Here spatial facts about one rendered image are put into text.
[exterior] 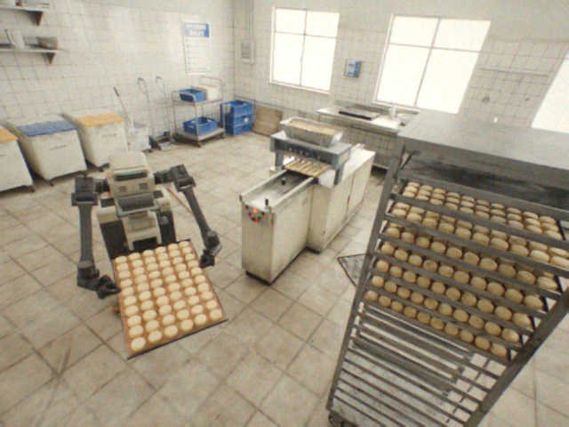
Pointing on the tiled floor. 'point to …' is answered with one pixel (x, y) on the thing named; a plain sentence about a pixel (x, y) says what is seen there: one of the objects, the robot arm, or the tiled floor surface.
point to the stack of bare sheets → (352, 266)
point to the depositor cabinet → (334, 200)
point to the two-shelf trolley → (196, 116)
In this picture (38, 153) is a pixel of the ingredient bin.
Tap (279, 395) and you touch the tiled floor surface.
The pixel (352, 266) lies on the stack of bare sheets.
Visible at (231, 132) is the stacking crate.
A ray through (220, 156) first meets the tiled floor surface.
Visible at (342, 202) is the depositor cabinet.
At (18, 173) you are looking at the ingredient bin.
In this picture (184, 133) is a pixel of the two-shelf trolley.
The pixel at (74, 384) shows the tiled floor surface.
